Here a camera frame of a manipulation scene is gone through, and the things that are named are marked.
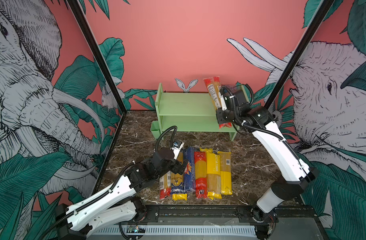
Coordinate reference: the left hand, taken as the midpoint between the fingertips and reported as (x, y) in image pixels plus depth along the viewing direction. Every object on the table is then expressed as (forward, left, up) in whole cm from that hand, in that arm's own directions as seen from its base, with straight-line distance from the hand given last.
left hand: (180, 153), depth 71 cm
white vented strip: (-29, +4, -23) cm, 37 cm away
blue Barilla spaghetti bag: (-6, -4, -16) cm, 17 cm away
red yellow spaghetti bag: (-3, -11, -20) cm, 23 cm away
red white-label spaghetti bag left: (-7, +9, -20) cm, 23 cm away
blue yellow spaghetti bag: (-9, +2, -17) cm, 19 cm away
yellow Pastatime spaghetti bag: (-4, -18, -19) cm, 27 cm away
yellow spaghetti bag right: (-2, -26, -21) cm, 34 cm away
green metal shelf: (+24, -5, +4) cm, 25 cm away
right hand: (+15, -18, +15) cm, 28 cm away
